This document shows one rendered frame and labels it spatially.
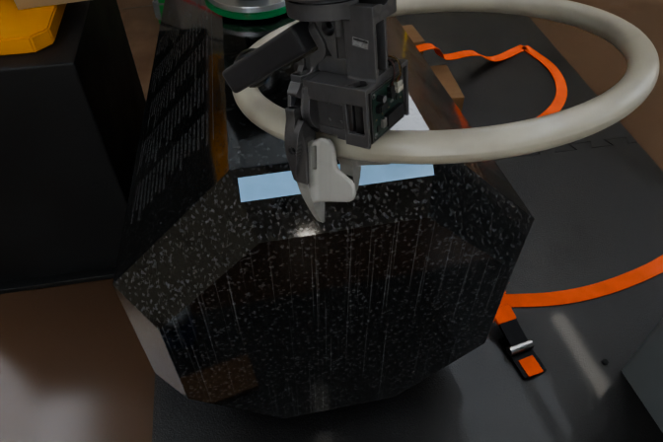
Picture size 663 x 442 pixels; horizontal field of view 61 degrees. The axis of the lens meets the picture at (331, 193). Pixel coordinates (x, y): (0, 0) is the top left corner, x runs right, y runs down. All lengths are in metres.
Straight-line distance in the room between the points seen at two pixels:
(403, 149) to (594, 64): 2.44
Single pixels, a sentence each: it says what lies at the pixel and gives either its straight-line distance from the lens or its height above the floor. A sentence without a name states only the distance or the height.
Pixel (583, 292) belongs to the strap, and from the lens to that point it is 1.85.
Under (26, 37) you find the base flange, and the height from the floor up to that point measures 0.78.
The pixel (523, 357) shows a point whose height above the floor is 0.02.
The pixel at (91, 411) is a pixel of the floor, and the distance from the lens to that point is 1.66.
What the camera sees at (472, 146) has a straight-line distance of 0.49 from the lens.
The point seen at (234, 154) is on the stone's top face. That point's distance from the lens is 0.90.
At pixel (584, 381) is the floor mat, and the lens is 1.70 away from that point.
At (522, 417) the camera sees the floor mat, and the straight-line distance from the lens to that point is 1.59.
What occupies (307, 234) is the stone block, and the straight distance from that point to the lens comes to 0.88.
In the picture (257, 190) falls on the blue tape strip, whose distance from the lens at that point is 0.87.
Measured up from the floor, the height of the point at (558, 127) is 1.11.
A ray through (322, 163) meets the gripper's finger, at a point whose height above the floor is 1.08.
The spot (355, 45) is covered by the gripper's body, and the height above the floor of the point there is 1.19.
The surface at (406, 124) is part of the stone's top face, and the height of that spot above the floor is 0.83.
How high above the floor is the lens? 1.42
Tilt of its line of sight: 46 degrees down
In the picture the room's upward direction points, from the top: straight up
